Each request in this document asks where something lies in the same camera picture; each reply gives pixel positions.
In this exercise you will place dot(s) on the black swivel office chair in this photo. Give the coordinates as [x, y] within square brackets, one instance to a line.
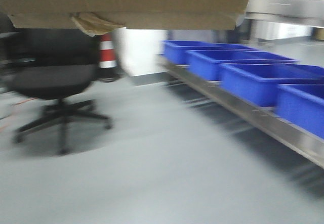
[66, 65]

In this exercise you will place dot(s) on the large plain cardboard box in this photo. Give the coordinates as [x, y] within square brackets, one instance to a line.
[99, 16]

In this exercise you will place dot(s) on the orange white traffic cone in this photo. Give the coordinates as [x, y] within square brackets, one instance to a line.
[107, 55]

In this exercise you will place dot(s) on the stainless steel shelf rail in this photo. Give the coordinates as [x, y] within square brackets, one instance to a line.
[297, 139]

